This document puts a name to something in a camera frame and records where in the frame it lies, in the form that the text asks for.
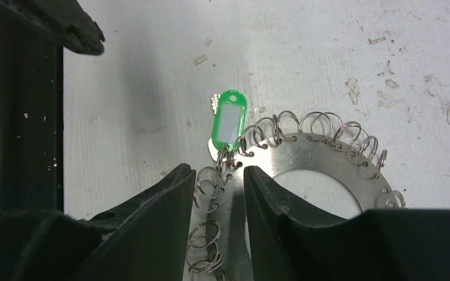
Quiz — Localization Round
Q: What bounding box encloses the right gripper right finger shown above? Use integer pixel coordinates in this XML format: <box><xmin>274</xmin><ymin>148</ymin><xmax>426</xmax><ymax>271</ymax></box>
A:
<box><xmin>244</xmin><ymin>166</ymin><xmax>450</xmax><ymax>280</ymax></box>

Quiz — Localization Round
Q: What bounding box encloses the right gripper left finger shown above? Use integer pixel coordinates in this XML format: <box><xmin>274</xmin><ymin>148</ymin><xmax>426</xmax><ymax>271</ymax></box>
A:
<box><xmin>0</xmin><ymin>163</ymin><xmax>196</xmax><ymax>280</ymax></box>

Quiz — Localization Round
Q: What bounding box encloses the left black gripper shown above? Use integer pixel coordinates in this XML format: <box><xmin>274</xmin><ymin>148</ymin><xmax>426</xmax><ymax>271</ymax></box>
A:
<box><xmin>0</xmin><ymin>1</ymin><xmax>105</xmax><ymax>211</ymax></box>

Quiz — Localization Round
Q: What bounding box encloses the silver keyring disc with rings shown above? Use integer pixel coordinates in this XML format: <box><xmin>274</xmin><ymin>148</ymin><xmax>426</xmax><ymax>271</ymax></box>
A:
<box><xmin>186</xmin><ymin>111</ymin><xmax>406</xmax><ymax>280</ymax></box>

